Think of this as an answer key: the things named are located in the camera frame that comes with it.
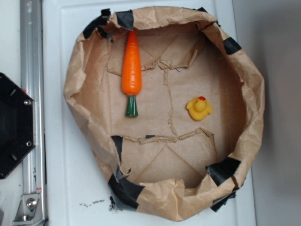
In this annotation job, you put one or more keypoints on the white plastic tray board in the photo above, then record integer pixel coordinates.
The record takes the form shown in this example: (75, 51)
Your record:
(78, 194)

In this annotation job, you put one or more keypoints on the brown paper bag tray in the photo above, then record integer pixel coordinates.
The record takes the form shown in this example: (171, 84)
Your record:
(163, 162)

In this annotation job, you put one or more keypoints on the metal corner bracket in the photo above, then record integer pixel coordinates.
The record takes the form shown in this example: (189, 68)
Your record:
(29, 211)

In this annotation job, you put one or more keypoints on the yellow rubber duck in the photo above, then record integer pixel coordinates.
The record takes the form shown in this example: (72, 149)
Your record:
(199, 108)

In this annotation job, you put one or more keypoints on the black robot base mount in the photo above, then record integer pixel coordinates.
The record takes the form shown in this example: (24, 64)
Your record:
(16, 125)

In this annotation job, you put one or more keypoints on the orange plastic toy carrot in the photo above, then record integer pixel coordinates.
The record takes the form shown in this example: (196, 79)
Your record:
(131, 74)

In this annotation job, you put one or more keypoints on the aluminium extrusion rail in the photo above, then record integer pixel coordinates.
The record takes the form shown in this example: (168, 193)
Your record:
(34, 164)

